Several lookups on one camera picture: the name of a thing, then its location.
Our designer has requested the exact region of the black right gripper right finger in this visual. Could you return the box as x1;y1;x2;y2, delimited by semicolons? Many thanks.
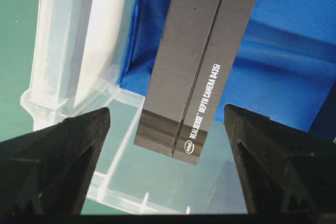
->
224;104;335;218

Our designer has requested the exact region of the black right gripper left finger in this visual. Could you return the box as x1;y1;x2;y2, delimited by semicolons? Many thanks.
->
1;107;111;219

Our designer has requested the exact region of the black RealSense D435i box bottom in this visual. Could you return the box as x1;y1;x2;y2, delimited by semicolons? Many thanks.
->
134;0;256;165

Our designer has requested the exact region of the clear plastic storage case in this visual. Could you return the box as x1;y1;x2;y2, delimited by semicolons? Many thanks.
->
20;0;247;215

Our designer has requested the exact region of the blue cloth liner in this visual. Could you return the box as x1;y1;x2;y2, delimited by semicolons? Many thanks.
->
119;0;335;141

